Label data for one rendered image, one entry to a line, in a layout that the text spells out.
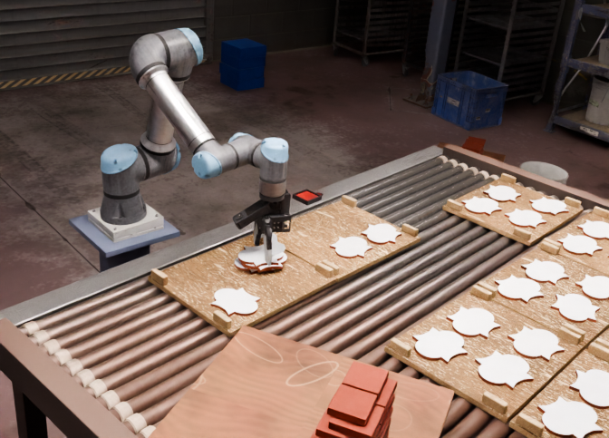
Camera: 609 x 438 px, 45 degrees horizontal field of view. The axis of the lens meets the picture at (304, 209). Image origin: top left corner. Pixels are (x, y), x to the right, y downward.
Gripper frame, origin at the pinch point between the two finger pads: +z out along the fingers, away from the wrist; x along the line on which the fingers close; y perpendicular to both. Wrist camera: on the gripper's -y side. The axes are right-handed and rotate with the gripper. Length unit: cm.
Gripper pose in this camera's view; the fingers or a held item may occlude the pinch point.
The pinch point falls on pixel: (260, 254)
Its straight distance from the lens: 214.9
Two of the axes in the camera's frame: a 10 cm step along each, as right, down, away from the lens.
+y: 9.3, -1.0, 3.7
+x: -3.7, -4.4, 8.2
